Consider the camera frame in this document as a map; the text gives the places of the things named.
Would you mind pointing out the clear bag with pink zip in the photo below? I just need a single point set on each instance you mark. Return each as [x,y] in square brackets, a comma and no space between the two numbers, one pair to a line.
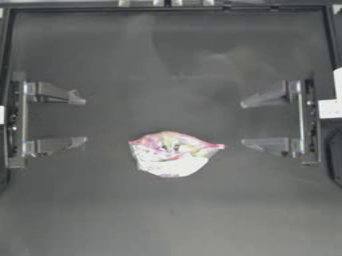
[174,168]

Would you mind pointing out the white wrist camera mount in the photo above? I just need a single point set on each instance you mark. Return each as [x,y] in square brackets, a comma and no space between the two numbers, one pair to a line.
[1,115]
[331,108]

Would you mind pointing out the light grey bracket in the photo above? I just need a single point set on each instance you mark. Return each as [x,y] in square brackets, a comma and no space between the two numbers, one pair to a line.
[158,2]
[208,2]
[176,2]
[123,2]

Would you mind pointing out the black table frame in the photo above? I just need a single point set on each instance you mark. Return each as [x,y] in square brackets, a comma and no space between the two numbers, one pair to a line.
[67,7]

